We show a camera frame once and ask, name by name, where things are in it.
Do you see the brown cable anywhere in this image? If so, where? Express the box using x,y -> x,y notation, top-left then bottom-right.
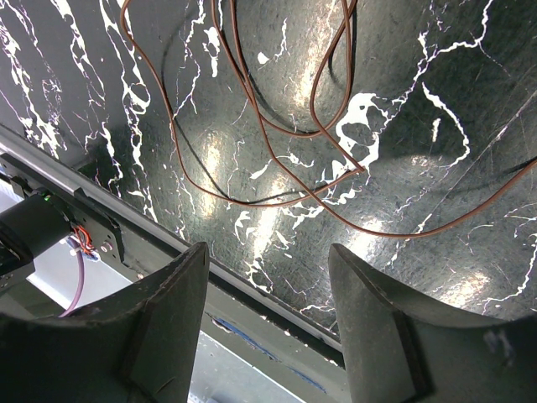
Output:
120,0 -> 537,239

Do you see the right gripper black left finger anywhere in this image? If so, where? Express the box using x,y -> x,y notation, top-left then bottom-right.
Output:
1,243 -> 209,402

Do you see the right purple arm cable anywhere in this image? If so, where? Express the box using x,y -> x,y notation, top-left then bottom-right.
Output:
58,237 -> 87,319

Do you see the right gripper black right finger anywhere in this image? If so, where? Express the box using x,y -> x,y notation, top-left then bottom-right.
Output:
329,243 -> 536,402

